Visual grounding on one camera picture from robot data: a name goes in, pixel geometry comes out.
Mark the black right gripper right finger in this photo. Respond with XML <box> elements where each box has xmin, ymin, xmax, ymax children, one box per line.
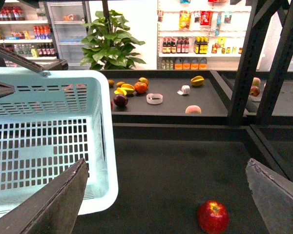
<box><xmin>246</xmin><ymin>158</ymin><xmax>293</xmax><ymax>234</ymax></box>

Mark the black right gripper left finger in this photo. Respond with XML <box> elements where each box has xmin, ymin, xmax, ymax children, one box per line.
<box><xmin>0</xmin><ymin>158</ymin><xmax>88</xmax><ymax>234</ymax></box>

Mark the light blue plastic basket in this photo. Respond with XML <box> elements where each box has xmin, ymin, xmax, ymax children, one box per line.
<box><xmin>0</xmin><ymin>67</ymin><xmax>119</xmax><ymax>218</ymax></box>

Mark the red green mango fruit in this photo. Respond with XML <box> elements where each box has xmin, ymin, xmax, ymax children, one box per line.
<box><xmin>138</xmin><ymin>77</ymin><xmax>149</xmax><ymax>86</ymax></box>

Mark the red apple on table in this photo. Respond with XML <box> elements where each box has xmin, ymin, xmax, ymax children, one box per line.
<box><xmin>197</xmin><ymin>200</ymin><xmax>229</xmax><ymax>234</ymax></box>

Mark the pink peach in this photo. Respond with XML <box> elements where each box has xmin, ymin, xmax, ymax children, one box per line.
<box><xmin>185</xmin><ymin>105</ymin><xmax>202</xmax><ymax>114</ymax></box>

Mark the dark purple plum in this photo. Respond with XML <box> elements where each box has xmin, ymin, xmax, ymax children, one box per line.
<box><xmin>113</xmin><ymin>94</ymin><xmax>128</xmax><ymax>108</ymax></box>

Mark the brown kiwi left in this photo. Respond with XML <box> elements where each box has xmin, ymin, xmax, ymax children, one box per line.
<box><xmin>107</xmin><ymin>79</ymin><xmax>115</xmax><ymax>88</ymax></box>

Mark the brown kiwi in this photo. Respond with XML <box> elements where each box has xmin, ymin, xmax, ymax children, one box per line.
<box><xmin>107</xmin><ymin>79</ymin><xmax>115</xmax><ymax>88</ymax></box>
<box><xmin>116</xmin><ymin>81</ymin><xmax>125</xmax><ymax>88</ymax></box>

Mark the black fruit display tray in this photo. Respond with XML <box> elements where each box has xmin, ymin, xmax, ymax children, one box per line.
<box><xmin>97</xmin><ymin>69</ymin><xmax>250</xmax><ymax>125</ymax></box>

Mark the brown kiwi right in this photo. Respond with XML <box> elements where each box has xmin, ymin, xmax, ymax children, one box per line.
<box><xmin>116</xmin><ymin>81</ymin><xmax>125</xmax><ymax>88</ymax></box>

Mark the yellow starfruit right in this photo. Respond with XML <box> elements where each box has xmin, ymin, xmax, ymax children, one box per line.
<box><xmin>191</xmin><ymin>76</ymin><xmax>205</xmax><ymax>87</ymax></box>

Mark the clear tape roll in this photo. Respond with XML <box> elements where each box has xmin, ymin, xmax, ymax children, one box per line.
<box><xmin>146</xmin><ymin>93</ymin><xmax>163</xmax><ymax>105</ymax></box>

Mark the orange persimmon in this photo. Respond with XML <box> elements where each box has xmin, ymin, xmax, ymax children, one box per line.
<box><xmin>134</xmin><ymin>82</ymin><xmax>148</xmax><ymax>94</ymax></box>

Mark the green potted plant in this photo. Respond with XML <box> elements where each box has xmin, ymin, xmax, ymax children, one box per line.
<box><xmin>80</xmin><ymin>10</ymin><xmax>146</xmax><ymax>70</ymax></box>

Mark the left drinks shelf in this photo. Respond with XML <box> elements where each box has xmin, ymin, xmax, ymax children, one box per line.
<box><xmin>0</xmin><ymin>0</ymin><xmax>58</xmax><ymax>64</ymax></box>

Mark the white wall shelf with bottles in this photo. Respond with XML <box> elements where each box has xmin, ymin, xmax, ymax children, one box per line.
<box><xmin>157</xmin><ymin>0</ymin><xmax>251</xmax><ymax>71</ymax></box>

